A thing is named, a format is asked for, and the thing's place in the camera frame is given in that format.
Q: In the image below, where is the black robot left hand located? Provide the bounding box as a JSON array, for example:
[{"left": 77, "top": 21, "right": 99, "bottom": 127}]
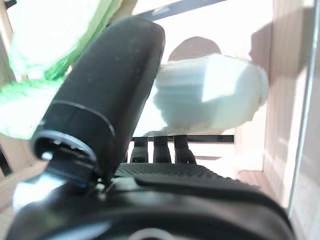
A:
[{"left": 4, "top": 15, "right": 295, "bottom": 240}]

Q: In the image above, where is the green white napa cabbage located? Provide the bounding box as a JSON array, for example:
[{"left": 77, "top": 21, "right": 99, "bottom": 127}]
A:
[
  {"left": 0, "top": 0, "right": 126, "bottom": 141},
  {"left": 152, "top": 52, "right": 270, "bottom": 133}
]

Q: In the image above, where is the light wooden slatted crate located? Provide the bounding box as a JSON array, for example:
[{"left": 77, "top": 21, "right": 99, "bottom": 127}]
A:
[{"left": 0, "top": 0, "right": 320, "bottom": 240}]

